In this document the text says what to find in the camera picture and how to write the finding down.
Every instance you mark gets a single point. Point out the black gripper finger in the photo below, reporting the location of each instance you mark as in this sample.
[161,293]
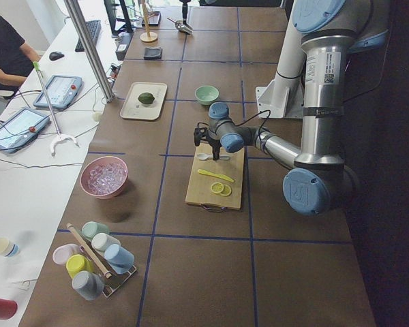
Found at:
[216,150]
[197,140]

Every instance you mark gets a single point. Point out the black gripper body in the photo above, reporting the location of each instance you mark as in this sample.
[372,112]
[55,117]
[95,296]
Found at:
[214,141]

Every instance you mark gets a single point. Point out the white plastic spoon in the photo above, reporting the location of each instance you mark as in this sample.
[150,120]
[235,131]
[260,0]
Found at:
[204,157]

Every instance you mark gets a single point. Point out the mint green bowl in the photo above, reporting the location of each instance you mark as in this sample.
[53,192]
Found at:
[206,94]

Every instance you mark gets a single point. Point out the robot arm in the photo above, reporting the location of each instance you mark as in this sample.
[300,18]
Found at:
[308,83]

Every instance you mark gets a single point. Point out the pink bowl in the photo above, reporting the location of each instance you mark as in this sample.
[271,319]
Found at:
[103,160]

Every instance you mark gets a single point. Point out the yellow plastic knife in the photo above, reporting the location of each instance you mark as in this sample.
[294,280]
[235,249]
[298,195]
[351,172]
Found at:
[216,175]

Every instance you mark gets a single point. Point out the lemon slice upper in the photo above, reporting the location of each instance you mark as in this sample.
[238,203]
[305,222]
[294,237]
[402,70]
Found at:
[217,187]

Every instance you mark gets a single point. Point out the lemon slice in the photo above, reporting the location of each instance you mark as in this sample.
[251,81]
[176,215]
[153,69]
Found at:
[226,191]
[217,187]

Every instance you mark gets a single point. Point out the lemon slice lower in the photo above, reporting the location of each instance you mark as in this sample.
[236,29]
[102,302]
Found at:
[226,191]

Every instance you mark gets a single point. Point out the bamboo cutting board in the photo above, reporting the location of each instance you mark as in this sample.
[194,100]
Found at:
[199,192]

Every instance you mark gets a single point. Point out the green avocado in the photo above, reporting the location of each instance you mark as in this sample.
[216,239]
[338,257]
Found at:
[146,98]

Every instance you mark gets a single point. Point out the white rabbit tray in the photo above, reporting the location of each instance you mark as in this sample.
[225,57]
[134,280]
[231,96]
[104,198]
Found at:
[133,109]

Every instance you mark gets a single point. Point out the clear ice cubes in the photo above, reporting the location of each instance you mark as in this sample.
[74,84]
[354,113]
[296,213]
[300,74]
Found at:
[105,178]

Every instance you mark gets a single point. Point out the metal scoop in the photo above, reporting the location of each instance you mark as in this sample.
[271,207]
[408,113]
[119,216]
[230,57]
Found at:
[182,26]

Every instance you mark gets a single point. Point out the black box with label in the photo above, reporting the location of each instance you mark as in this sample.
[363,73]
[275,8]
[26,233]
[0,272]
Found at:
[122,44]

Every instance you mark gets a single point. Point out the teach pendant far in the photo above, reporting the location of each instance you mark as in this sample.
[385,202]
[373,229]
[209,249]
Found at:
[62,90]

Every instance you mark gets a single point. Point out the teach pendant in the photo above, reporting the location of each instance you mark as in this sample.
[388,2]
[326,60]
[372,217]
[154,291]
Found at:
[62,90]
[21,129]

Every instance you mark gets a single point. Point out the green cup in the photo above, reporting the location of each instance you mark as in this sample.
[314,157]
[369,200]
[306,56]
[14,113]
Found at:
[92,228]

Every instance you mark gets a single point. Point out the white cup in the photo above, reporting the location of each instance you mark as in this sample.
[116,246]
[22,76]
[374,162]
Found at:
[101,241]

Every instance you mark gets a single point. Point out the light blue cup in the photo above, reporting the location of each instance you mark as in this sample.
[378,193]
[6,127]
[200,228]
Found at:
[120,259]

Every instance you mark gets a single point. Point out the black monitor stand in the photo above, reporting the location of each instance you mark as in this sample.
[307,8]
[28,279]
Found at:
[118,17]

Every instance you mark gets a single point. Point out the wooden rack rod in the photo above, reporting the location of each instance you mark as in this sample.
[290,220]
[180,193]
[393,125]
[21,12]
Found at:
[88,250]

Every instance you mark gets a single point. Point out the black computer mouse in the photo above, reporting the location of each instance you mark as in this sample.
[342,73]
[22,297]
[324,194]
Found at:
[54,56]

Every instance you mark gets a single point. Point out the yellow cup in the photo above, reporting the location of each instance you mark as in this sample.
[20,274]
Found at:
[77,263]

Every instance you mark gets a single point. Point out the teach pendant near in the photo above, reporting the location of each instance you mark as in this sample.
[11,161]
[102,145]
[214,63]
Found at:
[21,129]

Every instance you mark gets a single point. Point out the pink cup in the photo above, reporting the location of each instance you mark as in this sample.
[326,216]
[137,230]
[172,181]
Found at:
[61,254]

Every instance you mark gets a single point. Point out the grey cup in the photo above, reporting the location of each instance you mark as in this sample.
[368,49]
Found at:
[88,285]

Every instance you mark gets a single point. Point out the seated person in black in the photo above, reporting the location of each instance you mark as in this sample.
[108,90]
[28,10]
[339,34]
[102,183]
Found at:
[16,58]

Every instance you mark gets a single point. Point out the paper cup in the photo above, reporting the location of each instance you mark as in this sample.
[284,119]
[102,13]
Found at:
[8,248]

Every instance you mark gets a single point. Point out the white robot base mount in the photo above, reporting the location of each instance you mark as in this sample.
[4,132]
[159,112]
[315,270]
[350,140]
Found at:
[276,96]

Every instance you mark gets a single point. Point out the aluminium frame post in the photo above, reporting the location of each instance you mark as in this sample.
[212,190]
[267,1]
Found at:
[79,23]

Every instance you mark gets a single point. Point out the white wire cup rack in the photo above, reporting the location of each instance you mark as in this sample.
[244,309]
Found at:
[114,283]

